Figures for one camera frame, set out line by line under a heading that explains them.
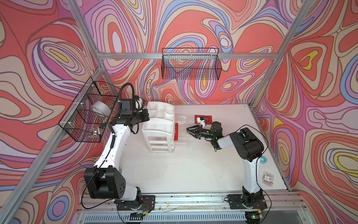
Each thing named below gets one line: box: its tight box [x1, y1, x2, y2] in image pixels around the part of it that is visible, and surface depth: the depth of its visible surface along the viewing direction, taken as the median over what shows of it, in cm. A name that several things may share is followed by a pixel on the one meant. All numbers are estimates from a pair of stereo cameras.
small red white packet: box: [261, 171, 275, 187], surface depth 81 cm
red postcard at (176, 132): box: [173, 122, 179, 141], surface depth 94 cm
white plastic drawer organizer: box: [141, 101, 175, 154], surface depth 84 cm
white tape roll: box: [90, 100, 112, 116], surface depth 76 cm
